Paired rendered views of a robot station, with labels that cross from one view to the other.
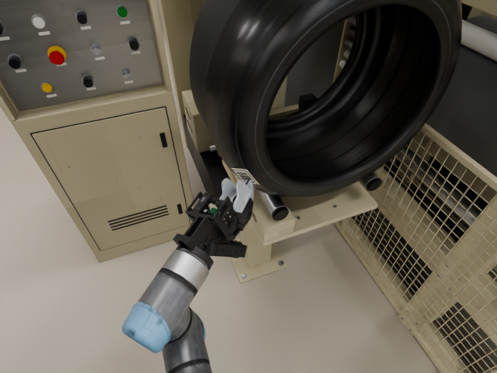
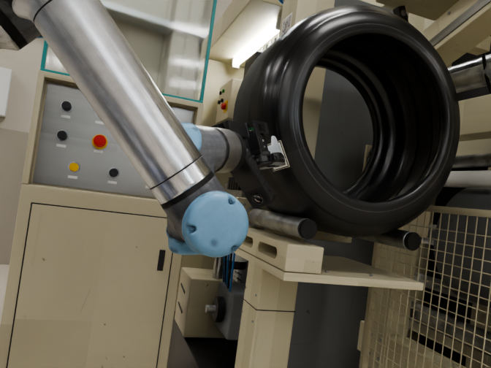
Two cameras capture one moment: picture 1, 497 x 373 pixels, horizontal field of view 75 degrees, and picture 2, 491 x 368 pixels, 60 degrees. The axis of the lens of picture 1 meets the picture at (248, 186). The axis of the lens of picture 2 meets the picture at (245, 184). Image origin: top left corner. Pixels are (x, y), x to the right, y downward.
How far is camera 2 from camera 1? 72 cm
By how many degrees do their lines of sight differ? 48
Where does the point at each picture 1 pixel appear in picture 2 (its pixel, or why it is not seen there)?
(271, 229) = (296, 249)
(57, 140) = (52, 220)
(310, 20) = (339, 25)
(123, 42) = not seen: hidden behind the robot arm
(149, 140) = (145, 255)
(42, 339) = not seen: outside the picture
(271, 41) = (313, 31)
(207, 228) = (244, 132)
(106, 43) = not seen: hidden behind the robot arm
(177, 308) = (211, 137)
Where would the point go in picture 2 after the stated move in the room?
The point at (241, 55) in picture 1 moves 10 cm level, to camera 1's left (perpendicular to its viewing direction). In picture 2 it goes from (290, 40) to (245, 35)
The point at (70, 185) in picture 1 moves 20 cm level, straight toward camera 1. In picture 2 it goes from (29, 286) to (41, 304)
